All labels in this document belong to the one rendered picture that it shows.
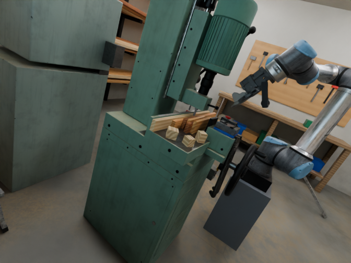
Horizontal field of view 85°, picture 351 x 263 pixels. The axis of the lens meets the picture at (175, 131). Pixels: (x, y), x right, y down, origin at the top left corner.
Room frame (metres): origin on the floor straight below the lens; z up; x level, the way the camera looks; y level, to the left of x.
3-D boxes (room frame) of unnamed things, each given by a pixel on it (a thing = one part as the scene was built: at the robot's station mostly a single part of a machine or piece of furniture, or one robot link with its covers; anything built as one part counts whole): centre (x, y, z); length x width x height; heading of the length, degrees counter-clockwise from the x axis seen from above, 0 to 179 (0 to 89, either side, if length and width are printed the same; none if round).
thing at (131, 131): (1.07, 0.05, 0.76); 0.57 x 0.45 x 0.09; 65
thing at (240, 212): (1.36, -0.69, 0.27); 0.30 x 0.30 x 0.55; 69
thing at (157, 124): (1.00, -0.03, 0.92); 0.60 x 0.02 x 0.05; 155
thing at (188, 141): (0.73, -0.06, 0.92); 0.04 x 0.03 x 0.04; 42
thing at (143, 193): (1.07, 0.05, 0.35); 0.58 x 0.45 x 0.71; 65
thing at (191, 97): (1.03, -0.05, 1.03); 0.14 x 0.07 x 0.09; 65
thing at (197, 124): (0.96, -0.11, 0.93); 0.20 x 0.02 x 0.07; 155
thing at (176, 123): (1.09, -0.10, 0.92); 0.56 x 0.02 x 0.04; 155
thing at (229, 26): (1.02, -0.06, 1.35); 0.18 x 0.18 x 0.31
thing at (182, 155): (0.95, -0.15, 0.87); 0.61 x 0.30 x 0.06; 155
